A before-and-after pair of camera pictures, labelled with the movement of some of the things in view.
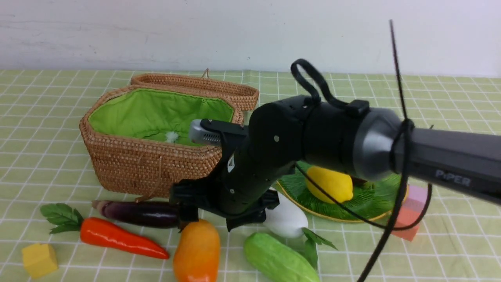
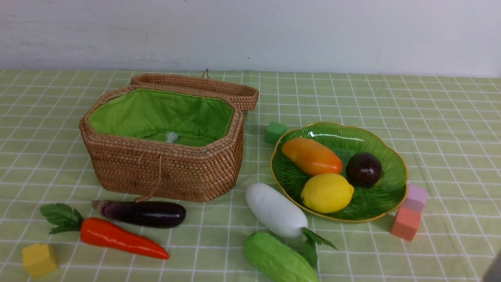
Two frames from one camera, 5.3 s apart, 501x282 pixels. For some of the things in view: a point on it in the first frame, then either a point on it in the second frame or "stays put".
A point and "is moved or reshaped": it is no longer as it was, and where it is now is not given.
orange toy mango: (197, 255) → (311, 157)
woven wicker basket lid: (246, 96) stays put
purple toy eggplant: (151, 214) stays put
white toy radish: (288, 220) stays put
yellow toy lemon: (338, 184) is moved or reshaped
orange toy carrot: (95, 231) stays put
